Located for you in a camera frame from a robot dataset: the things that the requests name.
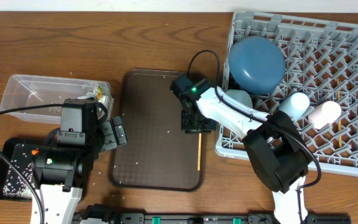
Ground grey plastic dishwasher rack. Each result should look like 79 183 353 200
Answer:
227 11 358 177

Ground pink plastic cup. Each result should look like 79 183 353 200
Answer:
308 101 342 129

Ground clear plastic waste bin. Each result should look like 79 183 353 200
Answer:
0 74 114 119

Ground large blue plate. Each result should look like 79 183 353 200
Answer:
228 36 286 95

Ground yellow green snack wrapper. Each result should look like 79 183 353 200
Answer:
86 86 103 101

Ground black waste tray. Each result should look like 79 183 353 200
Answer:
0 138 46 202

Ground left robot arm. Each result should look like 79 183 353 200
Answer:
30 98 127 223

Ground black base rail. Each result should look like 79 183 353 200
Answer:
71 212 352 224

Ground spilled white rice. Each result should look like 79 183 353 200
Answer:
2 144 32 201

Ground white tissue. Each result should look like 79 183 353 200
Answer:
99 95 110 107

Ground dark brown serving tray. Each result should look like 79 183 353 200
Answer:
109 68 206 192

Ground light blue small bowl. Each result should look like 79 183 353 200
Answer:
226 89 253 108

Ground orange carrot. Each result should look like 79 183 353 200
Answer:
32 150 39 156

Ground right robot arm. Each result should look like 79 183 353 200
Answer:
170 74 313 223

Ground light blue plastic cup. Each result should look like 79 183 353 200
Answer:
278 92 310 121

